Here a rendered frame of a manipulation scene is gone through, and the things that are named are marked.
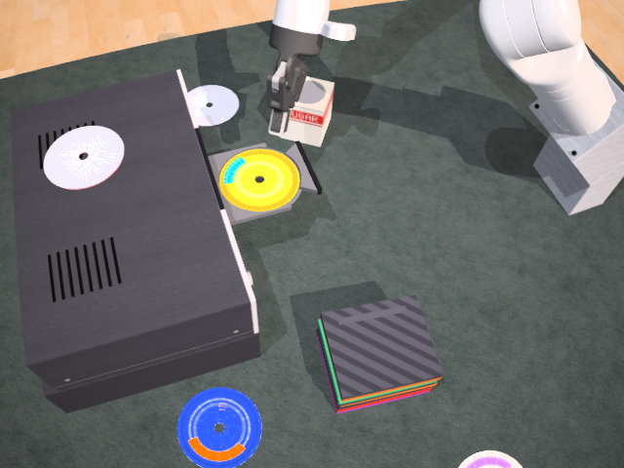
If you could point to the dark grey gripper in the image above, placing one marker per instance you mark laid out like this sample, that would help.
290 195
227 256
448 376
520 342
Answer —
294 46

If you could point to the white disc with centre hole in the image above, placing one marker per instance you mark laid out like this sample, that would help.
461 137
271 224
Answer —
63 167
225 105
490 459

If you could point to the blue cd with orange label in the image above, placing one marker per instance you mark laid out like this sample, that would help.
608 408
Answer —
196 428

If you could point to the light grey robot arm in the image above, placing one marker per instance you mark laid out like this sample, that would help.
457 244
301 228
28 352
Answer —
572 89

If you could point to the yellow-labelled cd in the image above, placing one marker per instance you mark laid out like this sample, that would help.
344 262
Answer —
281 180

